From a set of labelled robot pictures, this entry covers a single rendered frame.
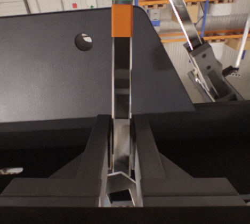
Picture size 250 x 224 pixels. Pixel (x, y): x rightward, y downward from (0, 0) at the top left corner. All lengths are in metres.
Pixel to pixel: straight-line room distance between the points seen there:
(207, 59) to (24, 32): 0.21
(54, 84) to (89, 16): 0.08
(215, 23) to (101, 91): 10.14
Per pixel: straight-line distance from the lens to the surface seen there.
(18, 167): 0.28
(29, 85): 0.21
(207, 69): 0.28
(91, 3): 9.15
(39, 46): 0.19
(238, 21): 10.79
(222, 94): 0.30
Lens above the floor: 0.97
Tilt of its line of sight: 32 degrees up
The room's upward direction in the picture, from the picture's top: 175 degrees clockwise
